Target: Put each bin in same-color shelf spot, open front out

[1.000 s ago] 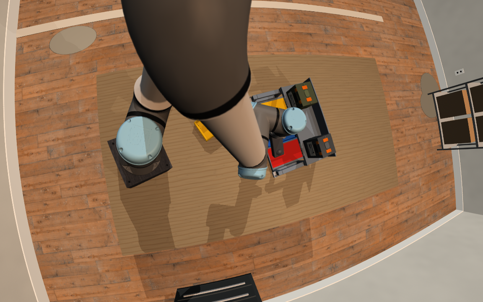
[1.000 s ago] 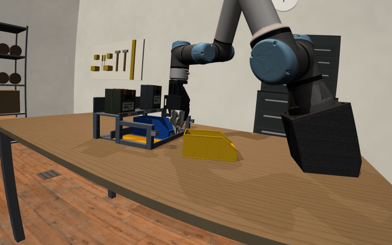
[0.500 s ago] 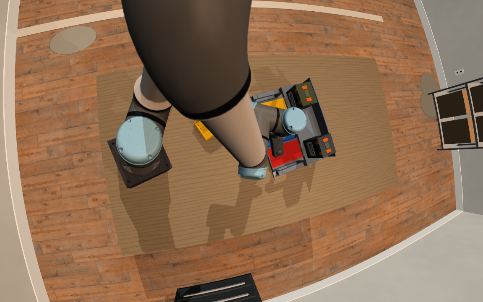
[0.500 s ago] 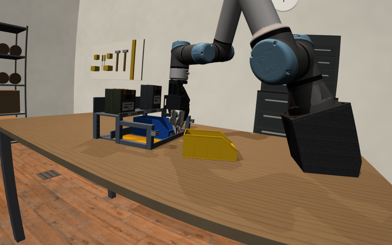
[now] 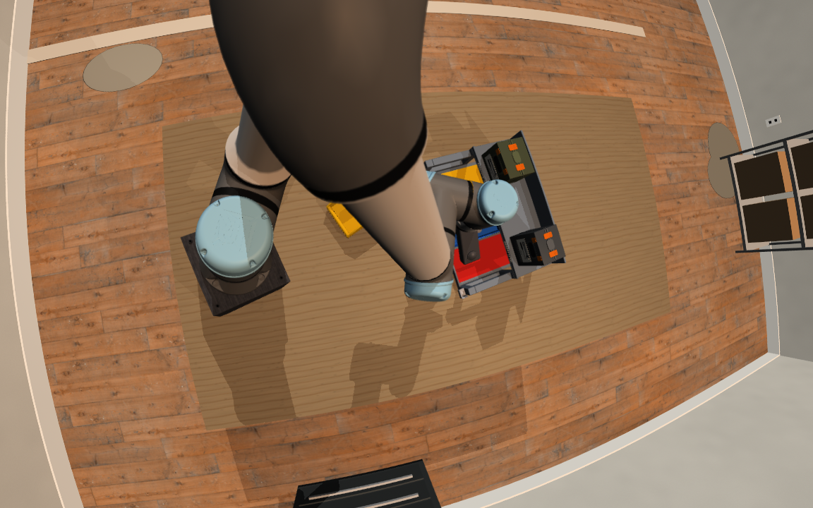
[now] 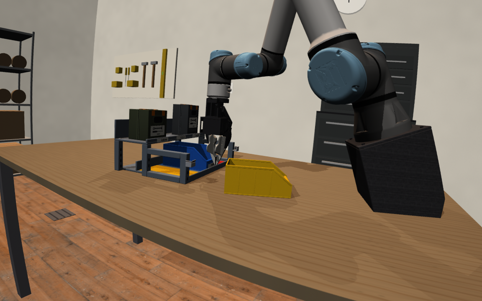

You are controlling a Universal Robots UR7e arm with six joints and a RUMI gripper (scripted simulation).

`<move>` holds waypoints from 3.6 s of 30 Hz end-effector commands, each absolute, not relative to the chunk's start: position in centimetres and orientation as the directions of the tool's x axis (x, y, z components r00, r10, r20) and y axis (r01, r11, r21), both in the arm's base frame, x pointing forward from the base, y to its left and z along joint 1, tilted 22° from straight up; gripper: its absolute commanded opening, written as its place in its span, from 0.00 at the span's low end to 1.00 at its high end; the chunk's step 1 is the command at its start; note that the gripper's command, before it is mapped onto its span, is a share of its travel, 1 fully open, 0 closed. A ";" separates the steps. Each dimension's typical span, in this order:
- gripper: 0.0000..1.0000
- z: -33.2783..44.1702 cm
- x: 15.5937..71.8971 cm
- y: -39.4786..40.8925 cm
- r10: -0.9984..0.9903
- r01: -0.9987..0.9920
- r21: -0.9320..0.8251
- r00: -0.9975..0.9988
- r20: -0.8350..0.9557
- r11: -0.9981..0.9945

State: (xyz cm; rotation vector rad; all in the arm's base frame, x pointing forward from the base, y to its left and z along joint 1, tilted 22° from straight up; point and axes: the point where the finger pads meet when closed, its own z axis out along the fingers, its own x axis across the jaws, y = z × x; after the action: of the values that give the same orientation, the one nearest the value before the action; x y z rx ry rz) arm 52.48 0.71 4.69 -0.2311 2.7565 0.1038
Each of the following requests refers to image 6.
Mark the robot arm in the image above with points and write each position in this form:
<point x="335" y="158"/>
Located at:
<point x="341" y="70"/>

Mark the blue bin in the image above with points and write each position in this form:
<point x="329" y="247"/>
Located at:
<point x="197" y="152"/>

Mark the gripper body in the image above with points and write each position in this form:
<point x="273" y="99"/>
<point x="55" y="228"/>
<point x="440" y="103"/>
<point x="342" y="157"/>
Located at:
<point x="220" y="124"/>

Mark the yellow bin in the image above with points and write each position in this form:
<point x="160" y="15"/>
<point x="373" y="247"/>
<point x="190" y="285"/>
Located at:
<point x="255" y="178"/>

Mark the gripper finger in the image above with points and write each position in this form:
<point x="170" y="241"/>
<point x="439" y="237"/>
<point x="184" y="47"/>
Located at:
<point x="223" y="142"/>
<point x="211" y="146"/>

